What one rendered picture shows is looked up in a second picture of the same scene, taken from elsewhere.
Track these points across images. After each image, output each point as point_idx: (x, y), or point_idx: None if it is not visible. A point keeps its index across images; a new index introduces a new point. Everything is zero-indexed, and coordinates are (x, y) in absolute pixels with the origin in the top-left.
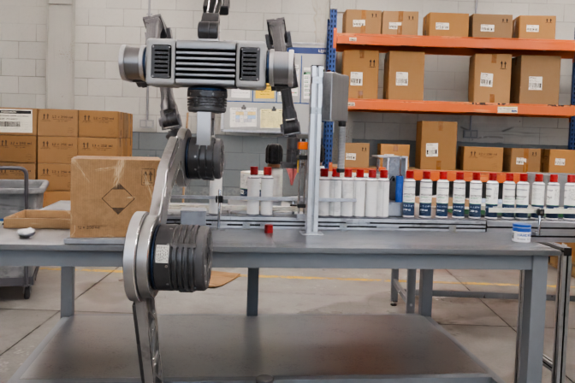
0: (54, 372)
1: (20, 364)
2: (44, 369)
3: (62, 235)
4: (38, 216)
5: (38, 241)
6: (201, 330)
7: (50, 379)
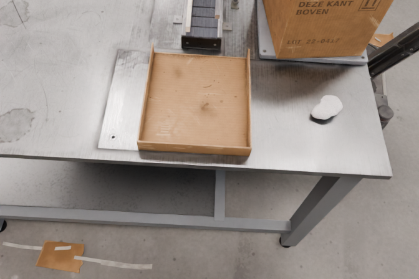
0: (198, 185)
1: (17, 278)
2: (189, 196)
3: (302, 74)
4: (142, 125)
5: (352, 92)
6: None
7: (79, 230)
